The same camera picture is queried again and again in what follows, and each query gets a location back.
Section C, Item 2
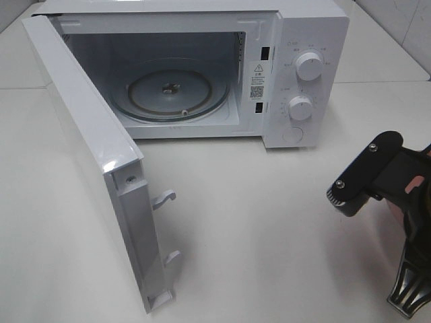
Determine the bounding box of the upper white microwave knob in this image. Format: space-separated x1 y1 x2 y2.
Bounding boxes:
294 50 323 81

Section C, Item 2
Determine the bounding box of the round white door-release button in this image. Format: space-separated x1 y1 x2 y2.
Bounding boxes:
282 127 304 147

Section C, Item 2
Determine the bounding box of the lower white microwave knob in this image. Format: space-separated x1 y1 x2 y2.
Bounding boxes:
287 96 313 121

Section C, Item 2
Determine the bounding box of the pink round plate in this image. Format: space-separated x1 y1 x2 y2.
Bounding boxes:
387 176 424 225

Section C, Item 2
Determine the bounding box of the glass microwave turntable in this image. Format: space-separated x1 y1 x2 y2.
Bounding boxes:
110 58 230 123

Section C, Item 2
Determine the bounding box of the white warning label sticker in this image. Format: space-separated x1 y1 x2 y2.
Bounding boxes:
247 61 270 101

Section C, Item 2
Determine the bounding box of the white microwave door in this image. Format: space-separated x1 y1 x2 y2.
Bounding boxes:
23 15 181 312

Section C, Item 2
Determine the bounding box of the white microwave oven body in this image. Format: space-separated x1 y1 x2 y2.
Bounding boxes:
29 1 350 148

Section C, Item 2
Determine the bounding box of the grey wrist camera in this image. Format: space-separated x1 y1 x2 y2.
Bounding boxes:
327 191 370 217

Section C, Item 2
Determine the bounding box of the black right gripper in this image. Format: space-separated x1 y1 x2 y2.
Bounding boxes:
327 131 430 318

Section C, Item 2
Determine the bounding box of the white microwave knob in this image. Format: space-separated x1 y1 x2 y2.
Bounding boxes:
294 50 323 81
287 96 313 121

